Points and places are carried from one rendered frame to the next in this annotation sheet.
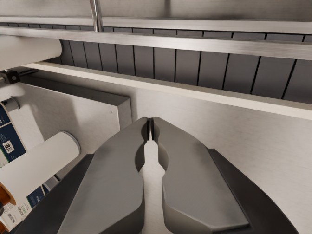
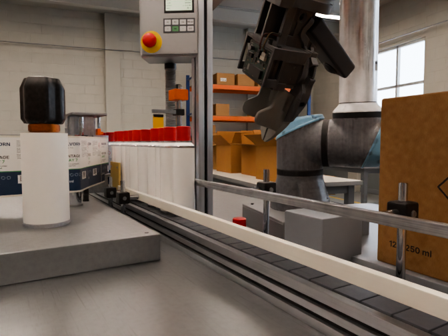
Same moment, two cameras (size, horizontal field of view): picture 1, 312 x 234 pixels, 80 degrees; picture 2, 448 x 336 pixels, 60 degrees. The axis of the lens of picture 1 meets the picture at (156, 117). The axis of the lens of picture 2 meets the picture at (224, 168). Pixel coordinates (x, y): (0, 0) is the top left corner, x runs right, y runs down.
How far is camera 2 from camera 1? 0.63 m
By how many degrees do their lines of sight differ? 82
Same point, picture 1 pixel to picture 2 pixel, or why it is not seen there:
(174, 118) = (171, 281)
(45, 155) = (65, 181)
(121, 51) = not seen: hidden behind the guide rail
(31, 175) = (57, 157)
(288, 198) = not seen: outside the picture
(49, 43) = (191, 203)
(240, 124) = (225, 308)
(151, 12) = not seen: hidden behind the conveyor
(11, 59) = (185, 171)
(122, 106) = (155, 244)
